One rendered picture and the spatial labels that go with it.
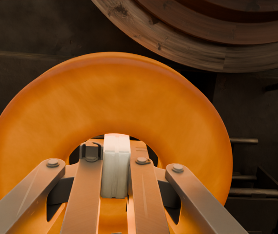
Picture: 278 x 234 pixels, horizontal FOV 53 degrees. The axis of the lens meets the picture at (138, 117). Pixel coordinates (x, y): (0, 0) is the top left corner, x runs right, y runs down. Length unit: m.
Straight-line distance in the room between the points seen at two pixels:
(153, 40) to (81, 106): 0.20
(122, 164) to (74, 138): 0.03
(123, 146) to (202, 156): 0.05
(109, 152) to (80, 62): 0.05
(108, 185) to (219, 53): 0.25
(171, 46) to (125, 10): 0.07
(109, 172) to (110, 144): 0.02
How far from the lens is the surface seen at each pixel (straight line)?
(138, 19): 0.35
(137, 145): 0.18
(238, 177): 0.51
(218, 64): 0.37
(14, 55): 0.47
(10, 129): 0.18
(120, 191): 0.16
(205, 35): 0.34
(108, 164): 0.15
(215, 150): 0.18
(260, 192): 0.46
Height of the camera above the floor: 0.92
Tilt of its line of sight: 16 degrees down
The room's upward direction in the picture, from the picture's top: 5 degrees clockwise
